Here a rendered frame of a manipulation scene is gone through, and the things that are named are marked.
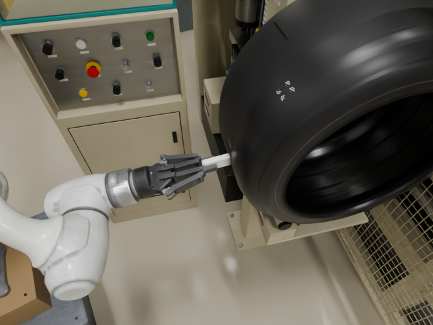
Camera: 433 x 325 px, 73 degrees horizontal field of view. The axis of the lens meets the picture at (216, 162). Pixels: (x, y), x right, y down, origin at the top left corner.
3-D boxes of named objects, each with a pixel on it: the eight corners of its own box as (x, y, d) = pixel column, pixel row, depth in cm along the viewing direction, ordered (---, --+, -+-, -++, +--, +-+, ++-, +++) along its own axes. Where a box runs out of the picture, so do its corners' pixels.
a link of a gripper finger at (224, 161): (202, 162, 71) (202, 164, 70) (229, 155, 71) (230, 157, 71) (203, 169, 73) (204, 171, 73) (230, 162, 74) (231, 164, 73)
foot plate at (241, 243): (226, 213, 193) (226, 211, 191) (265, 205, 197) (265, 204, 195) (237, 251, 176) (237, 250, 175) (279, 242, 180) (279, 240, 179)
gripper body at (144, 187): (131, 190, 66) (171, 179, 66) (129, 162, 71) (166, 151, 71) (142, 206, 72) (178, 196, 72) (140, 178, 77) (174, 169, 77)
